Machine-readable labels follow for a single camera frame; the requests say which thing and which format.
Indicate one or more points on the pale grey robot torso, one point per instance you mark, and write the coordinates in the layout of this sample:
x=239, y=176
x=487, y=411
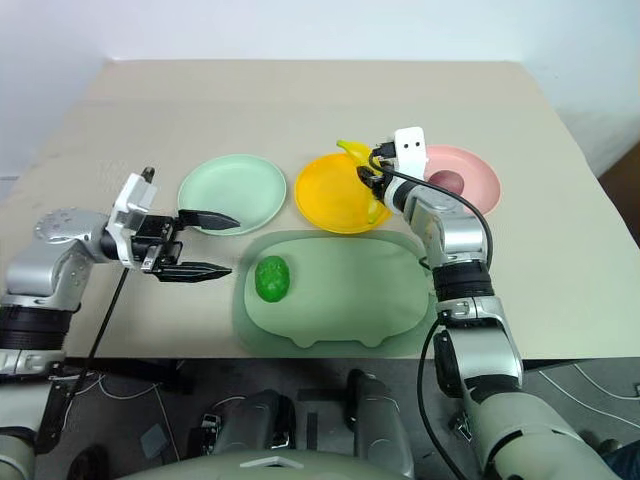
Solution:
x=260, y=465

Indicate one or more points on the pink plate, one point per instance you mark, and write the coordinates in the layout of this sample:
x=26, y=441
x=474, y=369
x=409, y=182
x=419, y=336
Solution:
x=480, y=170

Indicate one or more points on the yellow plate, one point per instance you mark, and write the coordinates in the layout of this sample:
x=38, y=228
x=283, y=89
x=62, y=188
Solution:
x=330, y=195

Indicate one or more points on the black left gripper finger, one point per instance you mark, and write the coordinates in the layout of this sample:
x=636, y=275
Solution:
x=210, y=220
x=195, y=272

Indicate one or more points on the yellow banana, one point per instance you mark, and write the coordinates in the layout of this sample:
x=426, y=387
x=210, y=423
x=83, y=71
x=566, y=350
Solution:
x=352, y=149

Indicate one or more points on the green bumpy vegetable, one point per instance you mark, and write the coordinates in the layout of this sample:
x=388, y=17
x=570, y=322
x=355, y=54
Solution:
x=272, y=279

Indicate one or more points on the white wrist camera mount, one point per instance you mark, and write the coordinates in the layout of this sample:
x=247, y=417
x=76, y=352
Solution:
x=132, y=197
x=411, y=150

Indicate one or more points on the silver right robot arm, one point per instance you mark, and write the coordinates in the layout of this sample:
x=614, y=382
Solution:
x=465, y=235

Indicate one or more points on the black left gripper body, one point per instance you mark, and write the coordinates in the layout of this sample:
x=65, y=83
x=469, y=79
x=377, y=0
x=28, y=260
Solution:
x=152, y=235

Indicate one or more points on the dark grey rounded shape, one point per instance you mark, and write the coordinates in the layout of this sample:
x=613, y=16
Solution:
x=380, y=420
x=255, y=420

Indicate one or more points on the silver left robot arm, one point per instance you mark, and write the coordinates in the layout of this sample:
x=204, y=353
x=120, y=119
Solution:
x=40, y=270

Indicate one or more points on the green tray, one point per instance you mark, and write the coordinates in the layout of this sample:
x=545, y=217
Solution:
x=350, y=290

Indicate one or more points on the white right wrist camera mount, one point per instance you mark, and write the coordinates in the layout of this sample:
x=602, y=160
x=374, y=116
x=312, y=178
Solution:
x=411, y=150

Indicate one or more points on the dark purple round fruit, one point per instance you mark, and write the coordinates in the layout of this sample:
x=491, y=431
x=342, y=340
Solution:
x=447, y=181

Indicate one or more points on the mint green plate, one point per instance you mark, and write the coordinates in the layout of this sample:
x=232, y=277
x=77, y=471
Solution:
x=235, y=185

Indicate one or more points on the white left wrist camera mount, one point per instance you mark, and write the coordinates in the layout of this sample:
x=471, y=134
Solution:
x=132, y=197

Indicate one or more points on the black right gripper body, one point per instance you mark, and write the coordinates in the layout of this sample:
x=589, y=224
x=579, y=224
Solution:
x=382, y=150

